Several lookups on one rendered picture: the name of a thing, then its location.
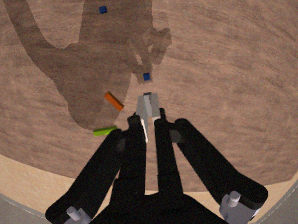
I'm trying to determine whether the grey rod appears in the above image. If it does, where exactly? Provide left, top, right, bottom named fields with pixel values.
left=143, top=92, right=152, bottom=116

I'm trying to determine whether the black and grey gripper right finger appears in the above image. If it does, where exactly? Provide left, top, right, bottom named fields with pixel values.
left=151, top=93, right=268, bottom=224

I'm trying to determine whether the lime green rod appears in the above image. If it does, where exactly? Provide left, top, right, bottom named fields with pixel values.
left=93, top=126, right=117, bottom=136

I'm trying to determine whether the orange rod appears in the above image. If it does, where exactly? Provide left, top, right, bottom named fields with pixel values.
left=104, top=91, right=124, bottom=112

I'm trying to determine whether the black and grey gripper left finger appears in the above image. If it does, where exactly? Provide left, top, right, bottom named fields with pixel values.
left=45, top=95, right=148, bottom=224

